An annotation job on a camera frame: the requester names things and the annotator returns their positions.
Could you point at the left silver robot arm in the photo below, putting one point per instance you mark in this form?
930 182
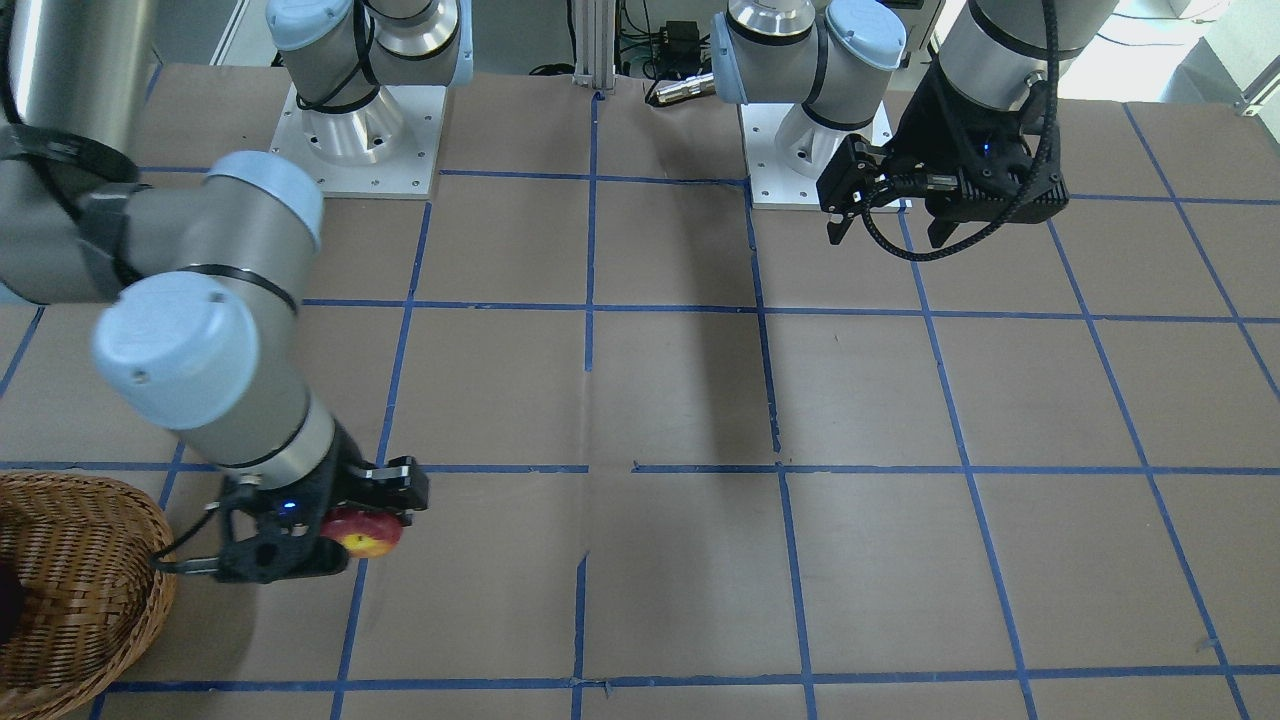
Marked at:
838 62

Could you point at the wicker basket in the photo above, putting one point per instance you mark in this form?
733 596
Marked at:
92 604

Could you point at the aluminium frame post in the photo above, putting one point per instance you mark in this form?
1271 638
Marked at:
594 37

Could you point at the silver flashlight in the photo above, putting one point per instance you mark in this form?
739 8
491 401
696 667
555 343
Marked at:
690 88

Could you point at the bright red apple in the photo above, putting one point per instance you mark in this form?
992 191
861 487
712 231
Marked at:
364 534

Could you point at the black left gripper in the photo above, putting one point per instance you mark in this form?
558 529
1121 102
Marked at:
922 130

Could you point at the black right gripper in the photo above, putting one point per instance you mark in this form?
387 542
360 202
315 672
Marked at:
342 470

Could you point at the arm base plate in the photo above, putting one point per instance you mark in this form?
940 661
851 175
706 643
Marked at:
387 150
785 151

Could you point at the dark red apple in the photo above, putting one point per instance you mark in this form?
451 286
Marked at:
13 603

